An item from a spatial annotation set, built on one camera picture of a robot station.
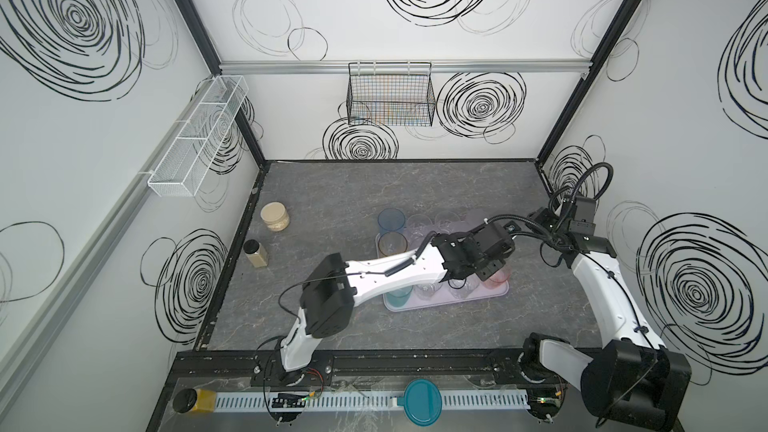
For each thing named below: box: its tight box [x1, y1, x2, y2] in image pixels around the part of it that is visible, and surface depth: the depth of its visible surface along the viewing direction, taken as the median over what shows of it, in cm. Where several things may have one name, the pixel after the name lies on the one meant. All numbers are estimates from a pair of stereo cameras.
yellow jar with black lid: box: [172, 388, 217, 413], surface depth 64 cm
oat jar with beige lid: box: [260, 201, 290, 232], surface depth 101 cm
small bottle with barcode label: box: [243, 239, 268, 268], surface depth 88 cm
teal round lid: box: [397, 378, 443, 427], surface depth 64 cm
